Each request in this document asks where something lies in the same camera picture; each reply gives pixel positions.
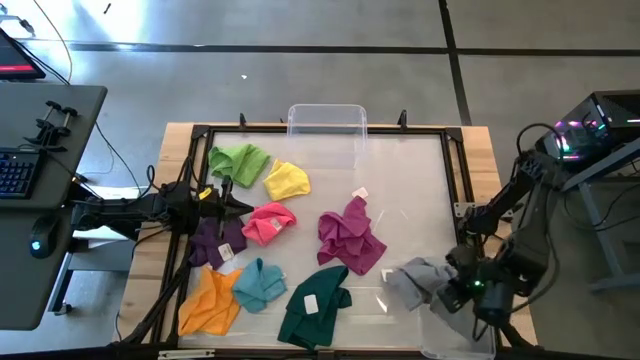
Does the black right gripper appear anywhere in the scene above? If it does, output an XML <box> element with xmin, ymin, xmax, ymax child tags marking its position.
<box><xmin>437</xmin><ymin>243</ymin><xmax>484</xmax><ymax>314</ymax></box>

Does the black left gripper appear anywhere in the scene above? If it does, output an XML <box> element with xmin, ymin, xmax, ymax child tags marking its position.
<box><xmin>198</xmin><ymin>175</ymin><xmax>255</xmax><ymax>240</ymax></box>

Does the pink towel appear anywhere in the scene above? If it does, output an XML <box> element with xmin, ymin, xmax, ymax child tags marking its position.
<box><xmin>241</xmin><ymin>201</ymin><xmax>298</xmax><ymax>247</ymax></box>

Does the grey towel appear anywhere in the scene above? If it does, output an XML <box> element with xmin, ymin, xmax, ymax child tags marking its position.
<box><xmin>384</xmin><ymin>256</ymin><xmax>459</xmax><ymax>312</ymax></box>

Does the light green towel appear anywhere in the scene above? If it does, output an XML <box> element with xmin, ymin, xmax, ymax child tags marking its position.
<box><xmin>207</xmin><ymin>143</ymin><xmax>272</xmax><ymax>189</ymax></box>

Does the dark purple towel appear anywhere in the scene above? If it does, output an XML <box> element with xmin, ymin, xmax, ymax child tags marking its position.
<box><xmin>187</xmin><ymin>215</ymin><xmax>249</xmax><ymax>271</ymax></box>

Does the yellow towel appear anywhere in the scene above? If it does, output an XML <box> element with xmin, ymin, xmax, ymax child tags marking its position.
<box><xmin>262</xmin><ymin>158</ymin><xmax>312</xmax><ymax>202</ymax></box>

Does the teal blue towel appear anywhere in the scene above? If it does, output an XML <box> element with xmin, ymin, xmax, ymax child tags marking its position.
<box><xmin>231</xmin><ymin>257</ymin><xmax>289</xmax><ymax>315</ymax></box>

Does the orange towel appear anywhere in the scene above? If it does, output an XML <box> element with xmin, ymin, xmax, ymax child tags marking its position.
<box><xmin>177</xmin><ymin>266</ymin><xmax>244</xmax><ymax>337</ymax></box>

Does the magenta towel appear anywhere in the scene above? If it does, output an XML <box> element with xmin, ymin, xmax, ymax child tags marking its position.
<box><xmin>316</xmin><ymin>186</ymin><xmax>388</xmax><ymax>277</ymax></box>

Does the dark green towel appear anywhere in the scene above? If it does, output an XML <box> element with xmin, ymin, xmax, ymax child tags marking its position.
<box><xmin>277</xmin><ymin>265</ymin><xmax>353</xmax><ymax>351</ymax></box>

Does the clear plastic bin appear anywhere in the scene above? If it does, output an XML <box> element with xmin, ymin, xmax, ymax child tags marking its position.
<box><xmin>417</xmin><ymin>299</ymin><xmax>497</xmax><ymax>360</ymax></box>
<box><xmin>286</xmin><ymin>103</ymin><xmax>369</xmax><ymax>171</ymax></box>

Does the white box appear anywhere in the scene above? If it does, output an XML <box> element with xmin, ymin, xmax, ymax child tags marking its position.
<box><xmin>72</xmin><ymin>184</ymin><xmax>144</xmax><ymax>241</ymax></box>

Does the grey desk leg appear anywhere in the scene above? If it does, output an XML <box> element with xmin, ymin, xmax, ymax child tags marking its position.
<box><xmin>47</xmin><ymin>239</ymin><xmax>136</xmax><ymax>316</ymax></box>

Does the grey metal stand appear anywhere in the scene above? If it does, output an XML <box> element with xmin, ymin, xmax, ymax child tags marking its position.
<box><xmin>564</xmin><ymin>137</ymin><xmax>640</xmax><ymax>294</ymax></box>

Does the black computer mouse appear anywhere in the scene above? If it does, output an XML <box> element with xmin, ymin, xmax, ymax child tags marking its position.
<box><xmin>28</xmin><ymin>214</ymin><xmax>61</xmax><ymax>260</ymax></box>

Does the black desk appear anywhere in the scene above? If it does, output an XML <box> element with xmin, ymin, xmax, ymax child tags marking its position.
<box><xmin>0</xmin><ymin>82</ymin><xmax>109</xmax><ymax>331</ymax></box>

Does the black RGB computer tower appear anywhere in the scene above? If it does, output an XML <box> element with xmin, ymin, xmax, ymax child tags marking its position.
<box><xmin>534</xmin><ymin>89</ymin><xmax>640</xmax><ymax>164</ymax></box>

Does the black backlit keyboard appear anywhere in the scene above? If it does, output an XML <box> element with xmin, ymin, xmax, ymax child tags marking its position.
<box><xmin>0</xmin><ymin>147</ymin><xmax>44</xmax><ymax>200</ymax></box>

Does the black monitor screen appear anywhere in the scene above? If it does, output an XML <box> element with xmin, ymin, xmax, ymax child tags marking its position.
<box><xmin>0</xmin><ymin>27</ymin><xmax>47</xmax><ymax>81</ymax></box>

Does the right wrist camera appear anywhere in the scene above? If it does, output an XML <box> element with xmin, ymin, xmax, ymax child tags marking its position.
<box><xmin>472</xmin><ymin>282</ymin><xmax>516</xmax><ymax>329</ymax></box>

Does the black floor cable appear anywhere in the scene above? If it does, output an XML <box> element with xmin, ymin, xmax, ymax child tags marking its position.
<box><xmin>93</xmin><ymin>122</ymin><xmax>144</xmax><ymax>194</ymax></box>

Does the silver bracket strip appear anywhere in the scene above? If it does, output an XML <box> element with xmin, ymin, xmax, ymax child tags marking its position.
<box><xmin>158</xmin><ymin>349</ymin><xmax>216</xmax><ymax>360</ymax></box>

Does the black aluminium table frame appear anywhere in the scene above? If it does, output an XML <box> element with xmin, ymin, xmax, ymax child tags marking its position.
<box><xmin>119</xmin><ymin>123</ymin><xmax>531</xmax><ymax>360</ymax></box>

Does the black clamp mount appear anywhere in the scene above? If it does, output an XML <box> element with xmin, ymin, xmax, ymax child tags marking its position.
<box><xmin>23</xmin><ymin>99</ymin><xmax>80</xmax><ymax>153</ymax></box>

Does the yellow cable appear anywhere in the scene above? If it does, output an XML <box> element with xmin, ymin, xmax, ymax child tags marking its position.
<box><xmin>32</xmin><ymin>0</ymin><xmax>74</xmax><ymax>84</ymax></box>

